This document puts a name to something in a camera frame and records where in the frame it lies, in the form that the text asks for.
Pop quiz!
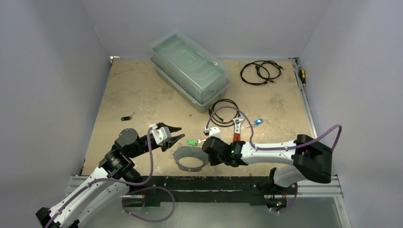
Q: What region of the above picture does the key with green tag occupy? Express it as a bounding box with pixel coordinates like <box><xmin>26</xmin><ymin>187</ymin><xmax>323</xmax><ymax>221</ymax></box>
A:
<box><xmin>187</xmin><ymin>139</ymin><xmax>206</xmax><ymax>146</ymax></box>

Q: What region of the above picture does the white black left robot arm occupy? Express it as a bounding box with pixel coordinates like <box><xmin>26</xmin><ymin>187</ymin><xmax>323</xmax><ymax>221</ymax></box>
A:
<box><xmin>36</xmin><ymin>123</ymin><xmax>185</xmax><ymax>228</ymax></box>

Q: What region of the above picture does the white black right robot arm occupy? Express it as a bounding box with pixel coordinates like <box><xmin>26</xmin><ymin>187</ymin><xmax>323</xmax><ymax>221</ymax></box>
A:
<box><xmin>202</xmin><ymin>134</ymin><xmax>333</xmax><ymax>193</ymax></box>

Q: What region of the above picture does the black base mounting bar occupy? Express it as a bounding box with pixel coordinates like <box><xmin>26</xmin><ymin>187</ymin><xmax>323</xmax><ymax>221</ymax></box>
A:
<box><xmin>138</xmin><ymin>175</ymin><xmax>298</xmax><ymax>209</ymax></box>

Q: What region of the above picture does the key with blue tag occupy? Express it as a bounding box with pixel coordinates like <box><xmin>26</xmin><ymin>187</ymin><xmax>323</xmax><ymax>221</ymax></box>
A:
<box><xmin>246</xmin><ymin>119</ymin><xmax>263</xmax><ymax>128</ymax></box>

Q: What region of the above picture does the clear plastic storage box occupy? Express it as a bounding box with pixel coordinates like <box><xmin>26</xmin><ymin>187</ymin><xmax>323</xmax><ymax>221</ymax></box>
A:
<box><xmin>150</xmin><ymin>30</ymin><xmax>230</xmax><ymax>113</ymax></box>

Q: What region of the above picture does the yellow black screwdriver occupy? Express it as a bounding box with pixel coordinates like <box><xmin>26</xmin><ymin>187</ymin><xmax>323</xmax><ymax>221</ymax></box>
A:
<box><xmin>298</xmin><ymin>69</ymin><xmax>306</xmax><ymax>87</ymax></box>

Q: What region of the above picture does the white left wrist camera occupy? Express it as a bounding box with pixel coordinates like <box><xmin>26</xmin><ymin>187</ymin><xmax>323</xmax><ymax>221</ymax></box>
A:
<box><xmin>149</xmin><ymin>123</ymin><xmax>172</xmax><ymax>146</ymax></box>

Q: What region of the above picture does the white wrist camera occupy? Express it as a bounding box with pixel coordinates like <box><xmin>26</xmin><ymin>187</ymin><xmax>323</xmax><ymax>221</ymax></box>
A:
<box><xmin>203</xmin><ymin>126</ymin><xmax>221</xmax><ymax>140</ymax></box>
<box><xmin>149</xmin><ymin>123</ymin><xmax>172</xmax><ymax>146</ymax></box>

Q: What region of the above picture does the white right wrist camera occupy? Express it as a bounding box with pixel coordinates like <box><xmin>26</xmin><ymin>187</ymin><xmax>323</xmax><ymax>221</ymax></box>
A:
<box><xmin>203</xmin><ymin>126</ymin><xmax>221</xmax><ymax>140</ymax></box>

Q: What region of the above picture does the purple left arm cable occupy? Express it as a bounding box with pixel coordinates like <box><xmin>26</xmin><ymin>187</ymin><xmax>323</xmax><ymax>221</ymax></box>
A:
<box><xmin>44</xmin><ymin>127</ymin><xmax>155</xmax><ymax>228</ymax></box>

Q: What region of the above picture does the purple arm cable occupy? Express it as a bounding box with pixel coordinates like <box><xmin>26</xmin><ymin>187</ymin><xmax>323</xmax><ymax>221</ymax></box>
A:
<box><xmin>204</xmin><ymin>106</ymin><xmax>343</xmax><ymax>151</ymax></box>
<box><xmin>44</xmin><ymin>127</ymin><xmax>155</xmax><ymax>228</ymax></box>

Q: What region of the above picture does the adjustable wrench red handle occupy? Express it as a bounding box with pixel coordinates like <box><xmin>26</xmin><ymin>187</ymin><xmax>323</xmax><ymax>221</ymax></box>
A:
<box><xmin>232</xmin><ymin>114</ymin><xmax>245</xmax><ymax>142</ymax></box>

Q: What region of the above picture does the black coiled cable near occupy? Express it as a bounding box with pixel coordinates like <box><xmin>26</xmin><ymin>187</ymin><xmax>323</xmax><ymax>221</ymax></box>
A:
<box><xmin>209</xmin><ymin>98</ymin><xmax>240</xmax><ymax>128</ymax></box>

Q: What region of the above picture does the black coiled cable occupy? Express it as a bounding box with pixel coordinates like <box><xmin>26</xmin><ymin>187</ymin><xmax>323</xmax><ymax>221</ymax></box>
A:
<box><xmin>209</xmin><ymin>98</ymin><xmax>240</xmax><ymax>128</ymax></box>
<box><xmin>240</xmin><ymin>60</ymin><xmax>285</xmax><ymax>86</ymax></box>

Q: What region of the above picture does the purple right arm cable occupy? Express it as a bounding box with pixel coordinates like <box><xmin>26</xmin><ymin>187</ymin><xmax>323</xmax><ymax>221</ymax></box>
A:
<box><xmin>204</xmin><ymin>106</ymin><xmax>343</xmax><ymax>151</ymax></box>

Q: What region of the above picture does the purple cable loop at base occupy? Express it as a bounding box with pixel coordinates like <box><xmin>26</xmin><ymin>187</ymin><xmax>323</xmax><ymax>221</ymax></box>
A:
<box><xmin>121</xmin><ymin>186</ymin><xmax>176</xmax><ymax>223</ymax></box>

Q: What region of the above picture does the black coiled cable far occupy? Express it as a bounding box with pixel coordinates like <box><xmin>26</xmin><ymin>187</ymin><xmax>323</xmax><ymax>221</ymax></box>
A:
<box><xmin>240</xmin><ymin>60</ymin><xmax>285</xmax><ymax>86</ymax></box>

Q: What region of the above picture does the aluminium frame rail right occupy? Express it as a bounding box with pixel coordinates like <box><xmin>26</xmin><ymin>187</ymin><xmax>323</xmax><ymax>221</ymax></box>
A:
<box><xmin>289</xmin><ymin>57</ymin><xmax>318</xmax><ymax>138</ymax></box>

